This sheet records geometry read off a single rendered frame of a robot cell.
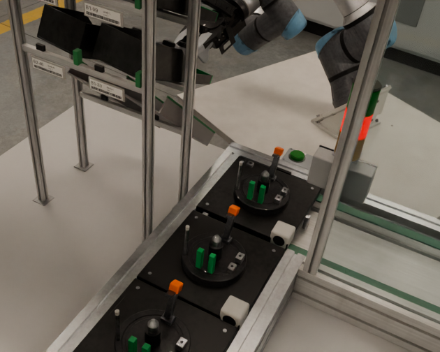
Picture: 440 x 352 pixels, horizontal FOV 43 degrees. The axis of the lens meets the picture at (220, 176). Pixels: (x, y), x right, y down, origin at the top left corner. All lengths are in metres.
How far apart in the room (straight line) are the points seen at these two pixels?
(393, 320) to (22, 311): 0.80
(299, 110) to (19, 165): 0.94
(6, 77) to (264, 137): 2.37
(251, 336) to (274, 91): 1.13
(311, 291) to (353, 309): 0.10
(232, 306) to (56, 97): 2.65
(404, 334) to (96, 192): 0.85
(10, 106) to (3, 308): 2.34
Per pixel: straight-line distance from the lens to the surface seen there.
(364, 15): 1.76
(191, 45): 1.21
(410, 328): 1.27
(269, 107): 1.94
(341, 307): 1.29
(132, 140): 1.72
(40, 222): 1.48
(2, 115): 3.47
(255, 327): 1.15
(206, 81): 1.36
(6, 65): 3.98
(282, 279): 1.23
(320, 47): 1.86
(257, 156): 1.54
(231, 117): 1.86
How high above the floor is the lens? 1.88
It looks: 39 degrees down
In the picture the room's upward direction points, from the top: 7 degrees clockwise
